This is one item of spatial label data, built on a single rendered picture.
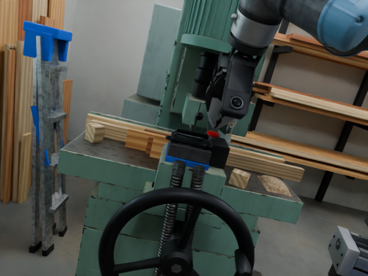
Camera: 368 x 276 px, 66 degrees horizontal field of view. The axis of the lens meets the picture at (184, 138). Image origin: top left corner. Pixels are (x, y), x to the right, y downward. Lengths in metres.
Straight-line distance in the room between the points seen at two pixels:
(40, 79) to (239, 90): 1.11
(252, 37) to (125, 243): 0.57
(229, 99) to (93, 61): 2.80
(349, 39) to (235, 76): 0.18
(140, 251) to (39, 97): 0.93
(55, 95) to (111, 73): 1.59
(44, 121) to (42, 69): 0.24
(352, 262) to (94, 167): 0.76
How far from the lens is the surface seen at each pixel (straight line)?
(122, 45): 3.14
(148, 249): 0.78
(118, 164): 0.68
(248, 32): 0.50
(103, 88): 3.21
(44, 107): 1.49
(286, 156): 2.85
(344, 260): 0.99
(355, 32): 0.43
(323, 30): 0.44
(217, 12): 0.72
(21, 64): 1.97
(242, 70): 0.52
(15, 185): 2.20
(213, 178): 0.58
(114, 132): 0.82
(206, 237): 0.76
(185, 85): 0.87
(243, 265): 0.51
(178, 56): 0.96
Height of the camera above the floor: 1.16
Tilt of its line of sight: 15 degrees down
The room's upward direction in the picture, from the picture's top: 14 degrees clockwise
